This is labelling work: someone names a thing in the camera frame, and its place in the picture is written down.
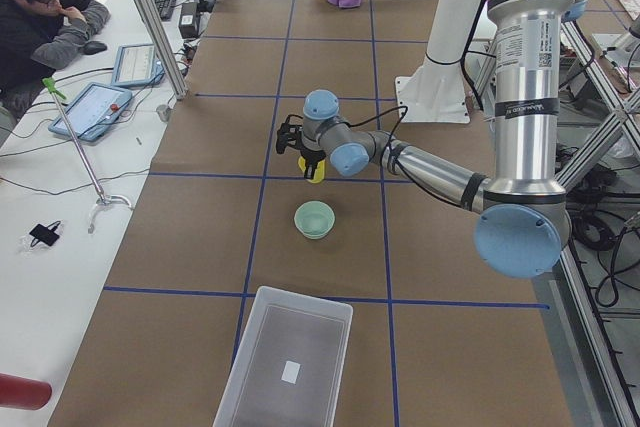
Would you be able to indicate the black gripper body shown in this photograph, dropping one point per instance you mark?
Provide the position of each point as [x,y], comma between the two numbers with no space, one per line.
[312,154]

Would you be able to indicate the yellow cup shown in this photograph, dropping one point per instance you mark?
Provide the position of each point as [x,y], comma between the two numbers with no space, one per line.
[321,177]

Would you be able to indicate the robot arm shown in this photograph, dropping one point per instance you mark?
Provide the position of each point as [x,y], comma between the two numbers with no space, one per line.
[523,224]

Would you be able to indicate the green bowl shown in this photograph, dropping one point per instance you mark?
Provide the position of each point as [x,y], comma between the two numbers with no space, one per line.
[314,219]

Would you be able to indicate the small metal cylinder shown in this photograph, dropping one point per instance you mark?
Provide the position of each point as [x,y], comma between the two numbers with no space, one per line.
[164,112]

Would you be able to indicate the black power adapter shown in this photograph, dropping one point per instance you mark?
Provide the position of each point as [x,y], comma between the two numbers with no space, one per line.
[189,20]

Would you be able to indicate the far teach pendant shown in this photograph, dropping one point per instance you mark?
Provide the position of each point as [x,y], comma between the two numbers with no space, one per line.
[137,65]

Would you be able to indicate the teach pendant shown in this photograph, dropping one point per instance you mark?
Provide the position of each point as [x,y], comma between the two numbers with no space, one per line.
[137,65]
[95,109]

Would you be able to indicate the clear plastic bin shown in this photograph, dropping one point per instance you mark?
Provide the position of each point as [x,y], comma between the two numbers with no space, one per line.
[289,364]

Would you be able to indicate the near teach pendant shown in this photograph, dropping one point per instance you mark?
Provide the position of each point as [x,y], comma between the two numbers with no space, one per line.
[95,109]

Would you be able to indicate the black computer mouse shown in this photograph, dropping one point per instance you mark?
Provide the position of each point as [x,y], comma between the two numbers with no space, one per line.
[94,47]

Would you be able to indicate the small black device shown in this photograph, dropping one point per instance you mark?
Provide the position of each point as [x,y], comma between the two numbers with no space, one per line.
[45,234]

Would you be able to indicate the seated person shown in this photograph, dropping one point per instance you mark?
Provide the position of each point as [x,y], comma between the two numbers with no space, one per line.
[38,38]

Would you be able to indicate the red bottle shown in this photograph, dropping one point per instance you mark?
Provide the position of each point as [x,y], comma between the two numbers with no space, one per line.
[23,393]

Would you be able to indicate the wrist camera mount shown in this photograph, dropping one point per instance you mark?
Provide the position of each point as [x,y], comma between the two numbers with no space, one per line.
[289,135]

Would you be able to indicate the white pedestal column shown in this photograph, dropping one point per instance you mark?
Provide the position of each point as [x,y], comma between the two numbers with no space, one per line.
[435,92]

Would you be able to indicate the green handled grabber stick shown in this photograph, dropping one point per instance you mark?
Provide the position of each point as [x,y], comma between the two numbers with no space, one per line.
[104,201]

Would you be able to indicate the aluminium frame post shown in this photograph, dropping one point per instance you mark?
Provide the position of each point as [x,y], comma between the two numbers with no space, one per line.
[164,51]

